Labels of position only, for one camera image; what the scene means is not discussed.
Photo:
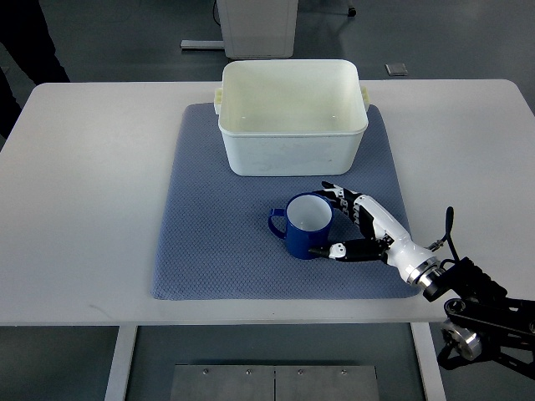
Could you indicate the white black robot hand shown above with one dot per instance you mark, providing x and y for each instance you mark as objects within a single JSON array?
[{"x": 383, "y": 238}]

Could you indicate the blue enamel mug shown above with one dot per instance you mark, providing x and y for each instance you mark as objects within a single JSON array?
[{"x": 304, "y": 223}]

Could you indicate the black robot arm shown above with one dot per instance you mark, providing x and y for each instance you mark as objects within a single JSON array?
[{"x": 482, "y": 320}]

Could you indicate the white plastic box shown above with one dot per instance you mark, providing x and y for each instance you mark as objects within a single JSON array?
[{"x": 291, "y": 117}]

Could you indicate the right white table leg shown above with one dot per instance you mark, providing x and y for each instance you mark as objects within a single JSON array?
[{"x": 426, "y": 357}]

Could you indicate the white table leg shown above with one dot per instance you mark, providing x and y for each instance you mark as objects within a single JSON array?
[
  {"x": 426, "y": 357},
  {"x": 118, "y": 379}
]

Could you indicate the small grey floor plate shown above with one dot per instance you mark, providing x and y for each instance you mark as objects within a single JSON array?
[{"x": 396, "y": 69}]

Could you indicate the blue quilted mat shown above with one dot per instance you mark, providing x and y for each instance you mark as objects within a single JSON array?
[{"x": 215, "y": 242}]

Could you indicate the grey metal floor plate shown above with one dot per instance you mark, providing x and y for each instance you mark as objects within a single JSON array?
[{"x": 279, "y": 382}]

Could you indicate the white cabinet base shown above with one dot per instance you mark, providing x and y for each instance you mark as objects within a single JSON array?
[{"x": 252, "y": 29}]

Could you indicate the left white table leg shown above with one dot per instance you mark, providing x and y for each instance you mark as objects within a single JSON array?
[{"x": 118, "y": 379}]

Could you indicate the person in dark clothes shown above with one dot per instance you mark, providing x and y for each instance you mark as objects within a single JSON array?
[{"x": 25, "y": 35}]

